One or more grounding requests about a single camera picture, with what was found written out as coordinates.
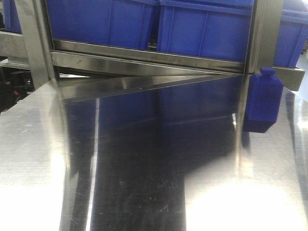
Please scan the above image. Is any blue bin outside left post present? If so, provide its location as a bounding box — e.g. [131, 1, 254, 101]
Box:
[2, 0, 22, 34]

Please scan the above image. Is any blue bottle-shaped plastic part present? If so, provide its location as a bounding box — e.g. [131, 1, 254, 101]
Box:
[243, 67, 284, 133]

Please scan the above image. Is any large blue bin right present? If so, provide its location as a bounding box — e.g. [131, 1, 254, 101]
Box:
[157, 0, 253, 62]

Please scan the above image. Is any steel shelf rack frame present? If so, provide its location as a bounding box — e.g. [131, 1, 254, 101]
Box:
[0, 0, 304, 90]

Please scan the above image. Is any large blue bin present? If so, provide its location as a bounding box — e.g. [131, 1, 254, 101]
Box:
[157, 0, 253, 62]
[46, 0, 158, 50]

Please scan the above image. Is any large blue bin left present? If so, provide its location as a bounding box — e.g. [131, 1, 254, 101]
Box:
[46, 0, 158, 50]

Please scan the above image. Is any blue bin outside right post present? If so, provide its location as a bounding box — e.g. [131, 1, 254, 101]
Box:
[274, 0, 308, 68]

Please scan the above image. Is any blue bin outside post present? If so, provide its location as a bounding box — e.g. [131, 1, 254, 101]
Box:
[2, 0, 22, 34]
[274, 0, 308, 68]

